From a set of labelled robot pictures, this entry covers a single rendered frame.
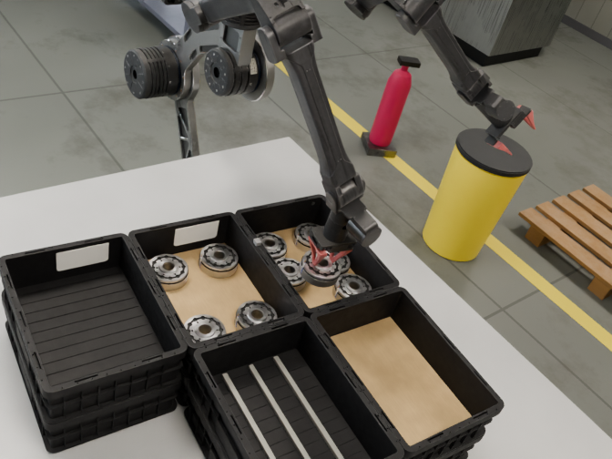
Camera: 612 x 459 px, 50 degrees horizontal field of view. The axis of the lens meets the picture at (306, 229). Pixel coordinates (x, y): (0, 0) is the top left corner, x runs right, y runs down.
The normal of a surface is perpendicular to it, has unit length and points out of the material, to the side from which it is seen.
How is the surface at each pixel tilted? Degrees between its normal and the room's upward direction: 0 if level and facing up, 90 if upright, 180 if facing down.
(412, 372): 0
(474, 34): 90
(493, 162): 0
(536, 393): 0
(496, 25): 90
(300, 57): 70
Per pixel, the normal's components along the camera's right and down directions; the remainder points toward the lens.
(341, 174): 0.51, 0.35
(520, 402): 0.22, -0.75
